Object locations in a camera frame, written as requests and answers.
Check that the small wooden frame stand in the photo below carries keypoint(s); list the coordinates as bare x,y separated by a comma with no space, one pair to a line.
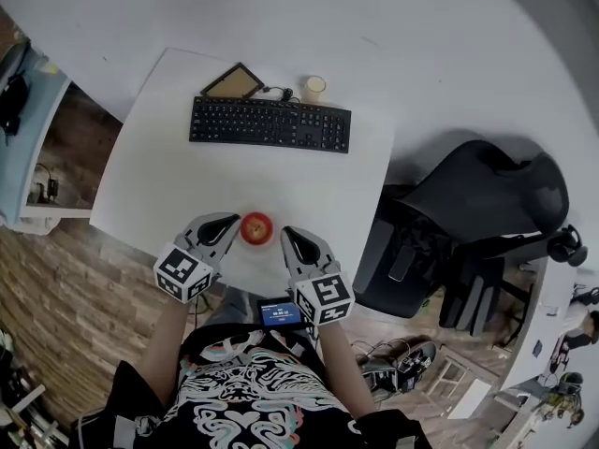
442,377

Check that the black phone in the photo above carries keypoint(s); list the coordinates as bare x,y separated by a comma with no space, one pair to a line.
401,262

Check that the black office chair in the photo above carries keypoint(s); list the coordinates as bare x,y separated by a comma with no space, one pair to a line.
491,190

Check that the white shelf unit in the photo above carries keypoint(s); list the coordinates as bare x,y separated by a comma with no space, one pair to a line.
33,124

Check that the cream candle jar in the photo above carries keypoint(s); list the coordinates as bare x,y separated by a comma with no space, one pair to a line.
313,89

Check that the brown picture frame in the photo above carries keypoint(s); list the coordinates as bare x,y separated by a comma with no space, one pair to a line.
232,83

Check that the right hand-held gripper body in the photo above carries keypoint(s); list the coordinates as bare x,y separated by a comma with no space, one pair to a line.
324,299

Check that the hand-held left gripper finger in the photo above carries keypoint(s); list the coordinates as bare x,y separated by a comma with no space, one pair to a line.
206,218
227,246

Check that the white flat board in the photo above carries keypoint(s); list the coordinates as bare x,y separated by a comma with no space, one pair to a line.
472,398

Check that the small screen device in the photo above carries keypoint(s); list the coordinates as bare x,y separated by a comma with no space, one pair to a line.
280,315

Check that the red apple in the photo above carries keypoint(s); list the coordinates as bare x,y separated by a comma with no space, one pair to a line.
256,228

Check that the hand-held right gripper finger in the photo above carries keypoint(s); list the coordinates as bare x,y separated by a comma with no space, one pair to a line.
323,248
289,255

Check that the person's right forearm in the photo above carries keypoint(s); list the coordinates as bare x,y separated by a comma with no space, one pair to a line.
341,367

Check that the grey trousers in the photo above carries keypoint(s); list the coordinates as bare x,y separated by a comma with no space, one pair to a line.
231,309

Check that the black bag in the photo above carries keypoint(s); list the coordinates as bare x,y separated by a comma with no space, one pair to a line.
11,103

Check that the black patterned shirt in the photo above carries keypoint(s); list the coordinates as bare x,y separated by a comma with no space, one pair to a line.
243,400

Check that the person's left forearm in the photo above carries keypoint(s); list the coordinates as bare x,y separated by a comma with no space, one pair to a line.
164,344

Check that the black headphones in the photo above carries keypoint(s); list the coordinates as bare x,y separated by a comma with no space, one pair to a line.
567,248

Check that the black power adapter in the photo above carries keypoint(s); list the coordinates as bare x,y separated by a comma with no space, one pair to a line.
49,187

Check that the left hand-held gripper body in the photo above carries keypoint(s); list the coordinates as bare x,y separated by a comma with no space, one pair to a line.
181,269

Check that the black keyboard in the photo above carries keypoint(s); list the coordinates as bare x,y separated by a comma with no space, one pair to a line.
262,124

